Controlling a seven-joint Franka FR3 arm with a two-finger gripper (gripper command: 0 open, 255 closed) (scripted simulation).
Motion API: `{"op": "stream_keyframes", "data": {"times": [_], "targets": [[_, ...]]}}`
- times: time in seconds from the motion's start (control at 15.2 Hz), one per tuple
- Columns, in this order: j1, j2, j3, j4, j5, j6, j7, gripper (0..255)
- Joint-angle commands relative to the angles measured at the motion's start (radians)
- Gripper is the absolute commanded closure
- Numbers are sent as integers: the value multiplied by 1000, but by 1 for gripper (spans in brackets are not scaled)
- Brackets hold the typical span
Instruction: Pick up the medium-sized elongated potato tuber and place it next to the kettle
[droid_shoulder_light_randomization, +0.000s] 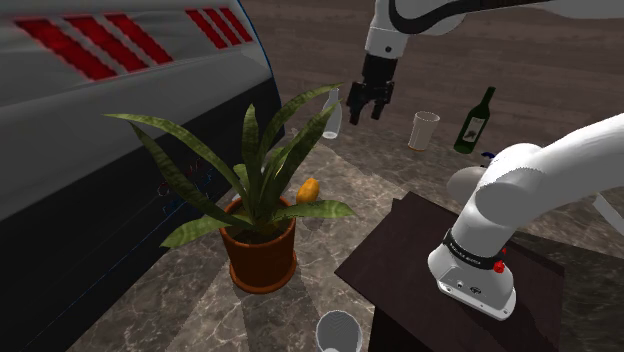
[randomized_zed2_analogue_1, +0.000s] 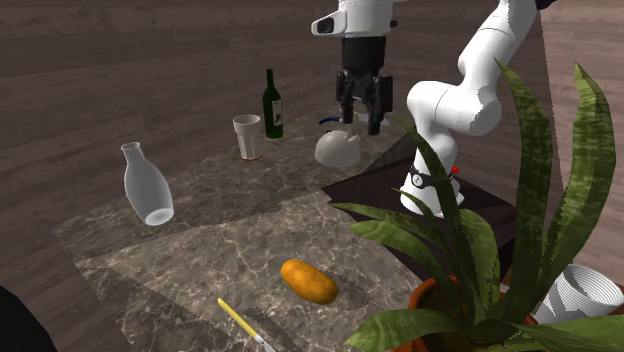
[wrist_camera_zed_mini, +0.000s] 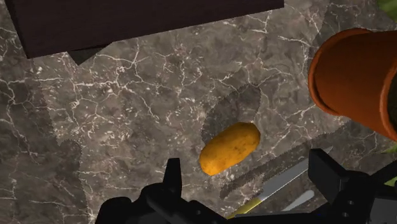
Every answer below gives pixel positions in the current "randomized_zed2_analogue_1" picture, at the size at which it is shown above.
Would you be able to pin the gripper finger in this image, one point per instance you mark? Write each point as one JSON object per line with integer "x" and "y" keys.
{"x": 382, "y": 95}
{"x": 345, "y": 92}

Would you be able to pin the white narrow-necked vase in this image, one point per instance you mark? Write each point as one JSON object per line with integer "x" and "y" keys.
{"x": 145, "y": 187}

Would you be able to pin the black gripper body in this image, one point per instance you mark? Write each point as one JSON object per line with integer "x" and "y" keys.
{"x": 363, "y": 56}

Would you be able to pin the orange oval fruit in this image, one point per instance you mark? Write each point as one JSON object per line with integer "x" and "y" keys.
{"x": 308, "y": 282}

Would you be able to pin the dark green wine bottle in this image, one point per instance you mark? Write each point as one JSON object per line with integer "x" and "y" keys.
{"x": 272, "y": 105}

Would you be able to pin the black rounded thing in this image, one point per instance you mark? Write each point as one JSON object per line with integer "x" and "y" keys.
{"x": 19, "y": 326}

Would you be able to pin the white rounded pot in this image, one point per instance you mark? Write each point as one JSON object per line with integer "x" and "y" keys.
{"x": 336, "y": 151}

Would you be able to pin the blue curved thing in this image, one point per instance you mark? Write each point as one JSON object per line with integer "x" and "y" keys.
{"x": 325, "y": 119}

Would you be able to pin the large white ribbed cup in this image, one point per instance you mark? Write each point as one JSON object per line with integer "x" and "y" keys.
{"x": 580, "y": 292}

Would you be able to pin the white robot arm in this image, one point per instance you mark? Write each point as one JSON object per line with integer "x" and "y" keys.
{"x": 456, "y": 105}

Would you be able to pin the potted green leafy plant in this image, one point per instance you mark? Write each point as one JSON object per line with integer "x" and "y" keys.
{"x": 529, "y": 229}

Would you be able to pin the dark robot stand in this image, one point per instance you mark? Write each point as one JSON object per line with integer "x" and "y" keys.
{"x": 370, "y": 190}

